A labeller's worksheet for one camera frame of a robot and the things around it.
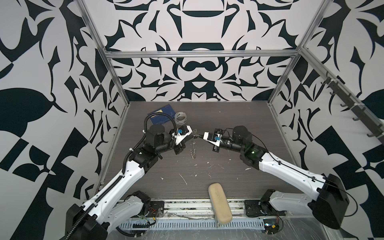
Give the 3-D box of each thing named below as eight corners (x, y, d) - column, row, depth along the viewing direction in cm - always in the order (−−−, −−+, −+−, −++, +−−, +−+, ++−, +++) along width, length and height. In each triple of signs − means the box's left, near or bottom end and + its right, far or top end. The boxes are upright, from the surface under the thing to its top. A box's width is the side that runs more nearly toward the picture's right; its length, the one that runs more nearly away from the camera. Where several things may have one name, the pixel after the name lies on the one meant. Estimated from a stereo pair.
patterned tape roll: (174, 125, 108) (173, 122, 105) (175, 115, 114) (174, 111, 111) (186, 125, 108) (186, 122, 105) (186, 115, 114) (186, 111, 111)
